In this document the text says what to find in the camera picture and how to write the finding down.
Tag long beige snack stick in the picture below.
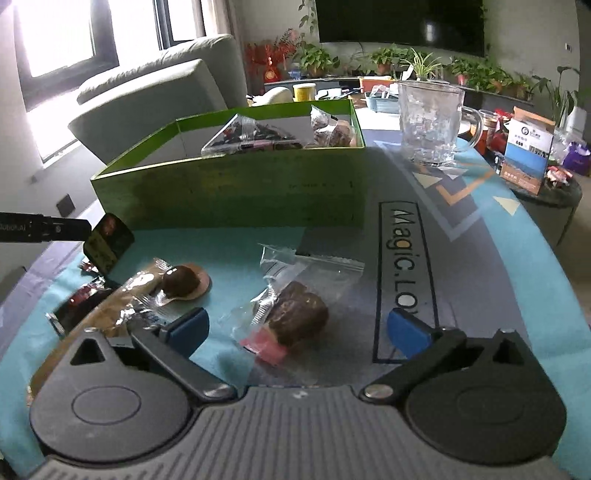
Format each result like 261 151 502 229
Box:
29 257 212 398

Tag black yellow snack packet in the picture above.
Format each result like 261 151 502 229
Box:
83 213 135 276

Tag red snack packet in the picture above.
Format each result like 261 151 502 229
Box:
46 284 114 338

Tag clear bag brown dates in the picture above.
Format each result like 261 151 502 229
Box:
219 245 365 366

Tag clear bag orange nuts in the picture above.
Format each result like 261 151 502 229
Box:
311 106 358 147

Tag patterned teal tablecloth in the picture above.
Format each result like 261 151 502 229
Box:
0 124 591 480

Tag dark round side table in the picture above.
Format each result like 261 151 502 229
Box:
506 165 583 248

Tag green cardboard box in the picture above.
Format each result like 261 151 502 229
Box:
91 99 367 230

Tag glass mug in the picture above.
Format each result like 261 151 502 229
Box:
399 80 484 167

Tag blue white paper box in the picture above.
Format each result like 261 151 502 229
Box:
500 106 555 195

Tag orange jar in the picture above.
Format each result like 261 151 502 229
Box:
475 109 497 156

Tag grey armchair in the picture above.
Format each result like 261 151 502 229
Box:
68 34 247 164

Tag blue plastic tray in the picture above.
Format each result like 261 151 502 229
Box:
365 92 400 114

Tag spider plant pot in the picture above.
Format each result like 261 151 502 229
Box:
405 48 443 81

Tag yellow canister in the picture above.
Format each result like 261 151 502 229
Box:
293 82 317 102

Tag black wall socket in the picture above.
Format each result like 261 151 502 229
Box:
56 194 76 218

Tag black window frame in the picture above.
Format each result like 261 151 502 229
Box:
11 0 205 111

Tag wall television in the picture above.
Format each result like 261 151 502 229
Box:
315 0 485 57

